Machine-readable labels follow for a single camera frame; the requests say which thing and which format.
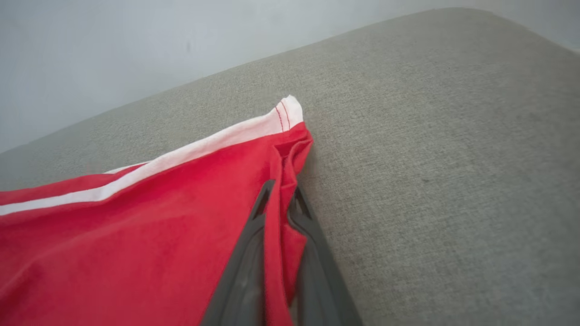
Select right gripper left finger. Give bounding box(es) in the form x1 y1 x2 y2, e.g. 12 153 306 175
201 179 276 326

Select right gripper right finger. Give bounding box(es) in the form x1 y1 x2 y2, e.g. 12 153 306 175
287 186 364 326

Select red shorts with white stripe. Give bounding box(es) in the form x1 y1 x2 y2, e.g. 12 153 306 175
0 95 314 326

